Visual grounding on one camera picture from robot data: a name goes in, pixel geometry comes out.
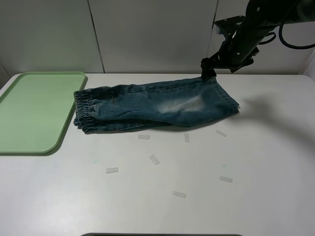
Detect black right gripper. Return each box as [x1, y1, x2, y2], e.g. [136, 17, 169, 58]
[200, 36, 259, 82]

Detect children's blue denim shorts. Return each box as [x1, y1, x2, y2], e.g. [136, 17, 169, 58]
[74, 77, 239, 134]

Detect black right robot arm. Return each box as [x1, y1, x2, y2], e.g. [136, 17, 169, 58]
[201, 0, 315, 82]

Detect light green plastic tray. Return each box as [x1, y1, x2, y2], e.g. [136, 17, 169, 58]
[0, 72, 87, 154]

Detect clear tape strip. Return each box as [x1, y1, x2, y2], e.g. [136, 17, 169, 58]
[216, 130, 226, 137]
[106, 167, 119, 174]
[138, 134, 150, 140]
[172, 191, 186, 199]
[219, 176, 233, 183]
[184, 133, 189, 143]
[149, 155, 160, 165]

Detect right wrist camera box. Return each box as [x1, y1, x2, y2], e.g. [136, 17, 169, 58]
[214, 16, 245, 38]

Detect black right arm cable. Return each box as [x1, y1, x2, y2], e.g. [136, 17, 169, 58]
[258, 14, 315, 50]

